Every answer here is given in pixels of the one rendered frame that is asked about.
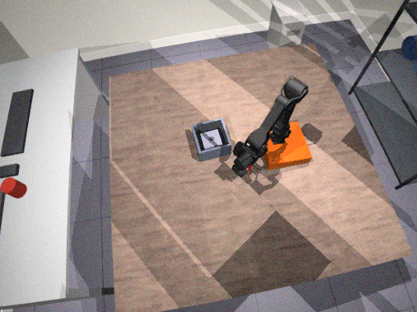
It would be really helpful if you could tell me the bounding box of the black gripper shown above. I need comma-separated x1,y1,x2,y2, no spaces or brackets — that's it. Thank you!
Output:
232,147,269,177

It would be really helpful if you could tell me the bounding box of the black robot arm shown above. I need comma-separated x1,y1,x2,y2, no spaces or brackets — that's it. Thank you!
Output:
233,77,309,171

